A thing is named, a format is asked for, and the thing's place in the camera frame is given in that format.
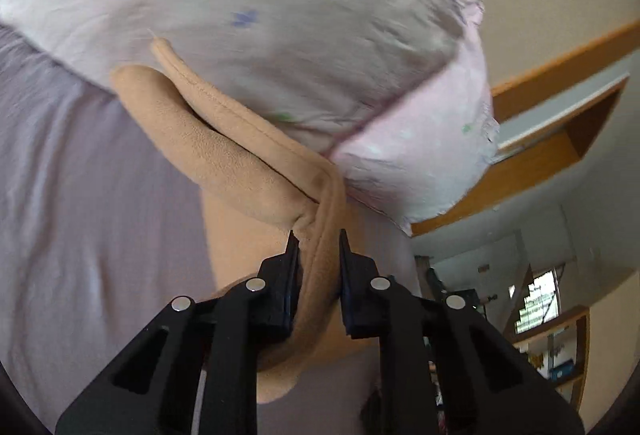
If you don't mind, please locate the tan fleece garment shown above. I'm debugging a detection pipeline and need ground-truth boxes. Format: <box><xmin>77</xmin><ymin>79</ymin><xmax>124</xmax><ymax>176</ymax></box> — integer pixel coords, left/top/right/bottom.
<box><xmin>110</xmin><ymin>40</ymin><xmax>371</xmax><ymax>405</ymax></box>

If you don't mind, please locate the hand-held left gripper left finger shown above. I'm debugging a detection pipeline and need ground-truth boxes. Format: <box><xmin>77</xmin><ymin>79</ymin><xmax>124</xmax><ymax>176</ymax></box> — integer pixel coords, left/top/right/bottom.
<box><xmin>55</xmin><ymin>230</ymin><xmax>302</xmax><ymax>435</ymax></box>

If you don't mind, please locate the wooden wall shelf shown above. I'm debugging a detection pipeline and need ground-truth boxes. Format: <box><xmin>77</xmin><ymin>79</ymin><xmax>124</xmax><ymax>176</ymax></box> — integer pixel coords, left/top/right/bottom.
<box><xmin>411</xmin><ymin>19</ymin><xmax>640</xmax><ymax>237</ymax></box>

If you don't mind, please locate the lavender bed sheet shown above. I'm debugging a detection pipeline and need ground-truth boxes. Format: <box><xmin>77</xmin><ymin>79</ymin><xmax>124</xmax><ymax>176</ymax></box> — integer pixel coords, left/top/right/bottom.
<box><xmin>0</xmin><ymin>24</ymin><xmax>418</xmax><ymax>435</ymax></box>

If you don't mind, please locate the wooden bookshelf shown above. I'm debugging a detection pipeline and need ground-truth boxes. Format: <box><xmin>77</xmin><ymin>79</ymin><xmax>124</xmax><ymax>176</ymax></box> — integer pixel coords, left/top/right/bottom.
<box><xmin>510</xmin><ymin>305</ymin><xmax>592</xmax><ymax>413</ymax></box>

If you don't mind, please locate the window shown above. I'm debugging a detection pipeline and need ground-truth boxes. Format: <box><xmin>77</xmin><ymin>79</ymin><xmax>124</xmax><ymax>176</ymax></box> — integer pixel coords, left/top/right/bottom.
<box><xmin>515</xmin><ymin>269</ymin><xmax>560</xmax><ymax>335</ymax></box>

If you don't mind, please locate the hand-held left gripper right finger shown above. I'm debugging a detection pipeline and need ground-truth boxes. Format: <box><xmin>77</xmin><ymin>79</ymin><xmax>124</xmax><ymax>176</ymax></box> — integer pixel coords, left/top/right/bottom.
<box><xmin>339</xmin><ymin>229</ymin><xmax>586</xmax><ymax>435</ymax></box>

